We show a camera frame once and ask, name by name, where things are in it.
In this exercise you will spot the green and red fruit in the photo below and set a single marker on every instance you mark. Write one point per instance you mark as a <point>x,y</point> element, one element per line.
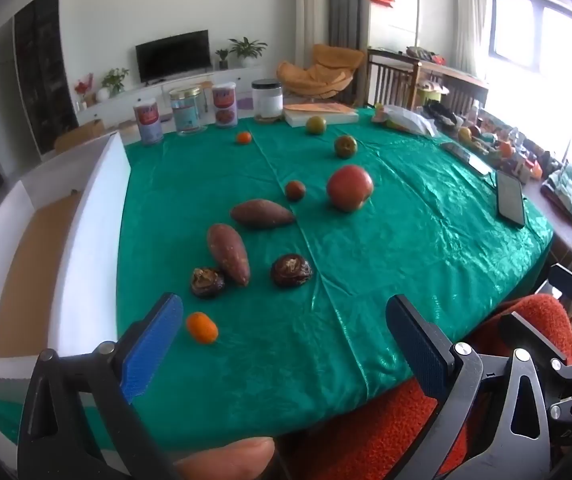
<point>345,146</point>

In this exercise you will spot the white round vase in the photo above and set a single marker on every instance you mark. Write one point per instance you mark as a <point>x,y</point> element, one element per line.
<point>103,94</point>

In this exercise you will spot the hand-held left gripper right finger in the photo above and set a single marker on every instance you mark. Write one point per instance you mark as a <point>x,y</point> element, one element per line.
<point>421,355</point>

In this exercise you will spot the white flat box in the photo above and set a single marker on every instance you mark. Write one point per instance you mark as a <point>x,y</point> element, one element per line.
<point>321,112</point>

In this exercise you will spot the clutter of small items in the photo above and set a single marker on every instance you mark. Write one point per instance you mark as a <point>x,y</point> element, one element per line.
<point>510,152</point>

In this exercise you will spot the white television cabinet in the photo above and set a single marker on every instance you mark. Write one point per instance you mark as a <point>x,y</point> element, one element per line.
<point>121,107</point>

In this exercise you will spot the window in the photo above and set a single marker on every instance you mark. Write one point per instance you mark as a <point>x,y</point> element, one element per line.
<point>535,30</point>

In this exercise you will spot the clear jar with black lid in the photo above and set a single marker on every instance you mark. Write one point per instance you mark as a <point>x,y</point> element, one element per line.
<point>268,102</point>

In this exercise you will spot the red flower bouquet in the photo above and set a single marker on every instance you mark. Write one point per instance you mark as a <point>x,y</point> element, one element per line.
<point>84,87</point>

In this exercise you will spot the person's left hand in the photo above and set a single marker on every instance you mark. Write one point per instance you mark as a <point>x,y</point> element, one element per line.
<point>226,457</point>

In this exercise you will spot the clear jar with teal label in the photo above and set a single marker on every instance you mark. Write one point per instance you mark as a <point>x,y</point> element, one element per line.
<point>188,112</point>

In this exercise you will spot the grey tablet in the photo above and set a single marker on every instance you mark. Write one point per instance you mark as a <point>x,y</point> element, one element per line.
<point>465,156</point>

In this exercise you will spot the white standing air conditioner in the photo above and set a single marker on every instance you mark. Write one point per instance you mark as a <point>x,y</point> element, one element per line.
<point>311,15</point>

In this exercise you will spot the brown cardboard sheet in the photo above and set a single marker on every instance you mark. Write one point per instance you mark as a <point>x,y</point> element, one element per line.
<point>31,280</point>

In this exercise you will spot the dark bookshelf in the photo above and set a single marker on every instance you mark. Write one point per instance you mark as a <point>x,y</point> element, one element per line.
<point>46,70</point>

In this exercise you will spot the green tablecloth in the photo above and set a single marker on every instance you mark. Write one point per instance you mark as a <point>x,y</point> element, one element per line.
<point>365,270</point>

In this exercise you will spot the black television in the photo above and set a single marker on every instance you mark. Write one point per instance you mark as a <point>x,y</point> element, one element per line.
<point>173,56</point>

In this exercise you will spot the dark orange mandarin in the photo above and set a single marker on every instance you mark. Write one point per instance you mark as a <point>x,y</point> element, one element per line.
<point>295,190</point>

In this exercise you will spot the leafy green potted plant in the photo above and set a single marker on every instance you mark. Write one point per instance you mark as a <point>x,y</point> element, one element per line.
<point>115,80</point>

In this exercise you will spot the clear plastic bag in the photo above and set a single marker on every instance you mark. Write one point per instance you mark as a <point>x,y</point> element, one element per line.
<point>410,120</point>

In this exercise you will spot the white foam box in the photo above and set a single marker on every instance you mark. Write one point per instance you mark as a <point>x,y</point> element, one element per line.
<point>93,240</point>

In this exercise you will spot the yellow green pot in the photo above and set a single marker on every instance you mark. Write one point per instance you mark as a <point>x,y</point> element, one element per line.
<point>430,94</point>

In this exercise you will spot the large green potted plant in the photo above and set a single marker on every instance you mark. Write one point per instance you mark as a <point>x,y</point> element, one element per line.
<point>247,50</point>

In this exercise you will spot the red and grey can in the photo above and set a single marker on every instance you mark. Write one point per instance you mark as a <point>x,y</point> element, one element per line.
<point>148,122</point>
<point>225,105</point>

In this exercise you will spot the small bright orange mandarin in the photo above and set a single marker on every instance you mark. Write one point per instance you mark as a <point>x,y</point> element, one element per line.
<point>244,137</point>

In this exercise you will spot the small orange kumquat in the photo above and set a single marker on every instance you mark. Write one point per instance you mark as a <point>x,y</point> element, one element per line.
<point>202,328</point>

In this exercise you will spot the orange fuzzy cushion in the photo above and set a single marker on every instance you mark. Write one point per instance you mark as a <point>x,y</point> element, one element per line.
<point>380,435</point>

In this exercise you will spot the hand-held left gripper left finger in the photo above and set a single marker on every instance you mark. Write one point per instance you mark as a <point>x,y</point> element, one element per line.
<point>151,352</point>

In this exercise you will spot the small dark potted plant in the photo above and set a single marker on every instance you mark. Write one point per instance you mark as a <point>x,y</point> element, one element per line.
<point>222,58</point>

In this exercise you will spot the purple sweet potato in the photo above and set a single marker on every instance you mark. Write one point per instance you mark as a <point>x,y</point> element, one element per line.
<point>228,254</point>
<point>262,214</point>

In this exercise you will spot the wrinkled brown passion fruit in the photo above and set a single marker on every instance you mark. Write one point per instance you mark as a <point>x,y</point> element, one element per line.
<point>291,270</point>
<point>208,283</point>

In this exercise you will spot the green round fruit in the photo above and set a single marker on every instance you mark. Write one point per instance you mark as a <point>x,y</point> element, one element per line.
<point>316,125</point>

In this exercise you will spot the grey curtain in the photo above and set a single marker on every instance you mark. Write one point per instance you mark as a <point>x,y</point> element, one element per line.
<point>348,5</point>

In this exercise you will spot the black smartphone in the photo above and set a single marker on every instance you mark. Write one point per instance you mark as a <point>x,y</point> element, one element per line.
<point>510,197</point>

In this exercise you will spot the red apple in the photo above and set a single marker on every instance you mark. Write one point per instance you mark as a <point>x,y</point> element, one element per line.
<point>349,188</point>

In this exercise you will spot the white curtain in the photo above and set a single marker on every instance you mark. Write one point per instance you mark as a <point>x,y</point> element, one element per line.
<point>473,15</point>

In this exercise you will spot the orange lounge chair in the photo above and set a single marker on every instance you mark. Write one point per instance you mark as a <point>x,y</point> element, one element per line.
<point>316,77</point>

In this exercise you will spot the dark wooden chair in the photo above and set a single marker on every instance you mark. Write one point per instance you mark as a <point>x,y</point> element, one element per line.
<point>390,80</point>

